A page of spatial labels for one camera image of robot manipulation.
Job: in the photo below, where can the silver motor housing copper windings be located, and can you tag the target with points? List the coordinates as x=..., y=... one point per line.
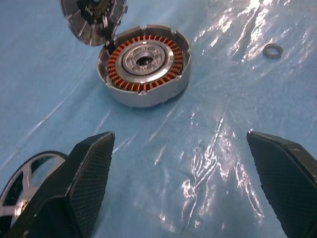
x=148, y=98

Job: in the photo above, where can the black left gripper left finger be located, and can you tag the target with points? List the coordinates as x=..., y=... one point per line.
x=81, y=188

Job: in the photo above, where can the dark metal fan disc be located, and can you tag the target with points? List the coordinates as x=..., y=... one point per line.
x=81, y=27

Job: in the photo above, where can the blue plastic table cover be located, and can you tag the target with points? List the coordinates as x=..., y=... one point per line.
x=49, y=86

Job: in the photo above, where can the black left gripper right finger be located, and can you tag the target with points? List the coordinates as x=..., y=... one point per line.
x=284, y=186

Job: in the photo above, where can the spoked silver rotor wheel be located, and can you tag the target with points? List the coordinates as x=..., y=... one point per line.
x=26, y=176

